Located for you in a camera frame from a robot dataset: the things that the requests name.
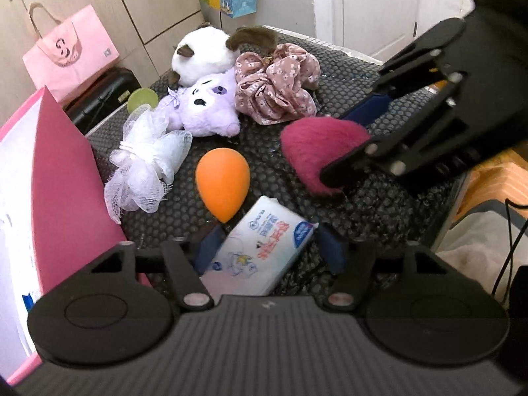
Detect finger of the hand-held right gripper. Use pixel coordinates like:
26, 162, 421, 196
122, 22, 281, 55
319, 88, 485, 201
340, 17, 469, 128

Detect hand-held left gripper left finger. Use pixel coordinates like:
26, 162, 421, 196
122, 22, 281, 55
91, 226, 228, 312

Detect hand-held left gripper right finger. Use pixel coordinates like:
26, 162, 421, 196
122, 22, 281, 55
317, 223, 451, 313

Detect magenta fuzzy puff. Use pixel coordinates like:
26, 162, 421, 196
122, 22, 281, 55
280, 116, 372, 195

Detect white tissue pack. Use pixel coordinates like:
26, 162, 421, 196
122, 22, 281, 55
201, 196, 319, 297

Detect orange egg-shaped sponge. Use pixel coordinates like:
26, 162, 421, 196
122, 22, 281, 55
195, 148, 251, 223

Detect pink floral scrunchie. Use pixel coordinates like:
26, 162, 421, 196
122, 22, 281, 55
234, 43, 321, 125

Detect white mesh bath pouf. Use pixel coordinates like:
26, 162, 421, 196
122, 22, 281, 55
104, 105, 194, 224

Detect pink cardboard box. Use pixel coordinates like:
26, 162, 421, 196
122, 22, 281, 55
0, 86, 151, 386

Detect green makeup sponge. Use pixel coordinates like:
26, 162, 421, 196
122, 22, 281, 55
127, 88, 159, 114

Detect dark dotted mat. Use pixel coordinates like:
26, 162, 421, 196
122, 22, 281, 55
84, 25, 469, 298

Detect white door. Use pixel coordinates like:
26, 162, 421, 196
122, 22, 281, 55
309, 0, 475, 64

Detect white cloth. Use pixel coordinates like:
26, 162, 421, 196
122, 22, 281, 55
436, 210, 528, 300

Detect purple plush toy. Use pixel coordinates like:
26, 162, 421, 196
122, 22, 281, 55
159, 70, 242, 138

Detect white plush toy brown ears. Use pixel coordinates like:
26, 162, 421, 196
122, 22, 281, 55
170, 24, 280, 88

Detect black suitcase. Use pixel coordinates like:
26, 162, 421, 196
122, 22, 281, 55
64, 67, 143, 135

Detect pink paper bag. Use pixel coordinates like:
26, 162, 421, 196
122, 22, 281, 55
22, 2, 120, 104

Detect beige cabinet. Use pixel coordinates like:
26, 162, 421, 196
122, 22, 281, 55
0, 0, 207, 106

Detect black cable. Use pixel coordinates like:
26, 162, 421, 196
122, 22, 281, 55
492, 198, 528, 300

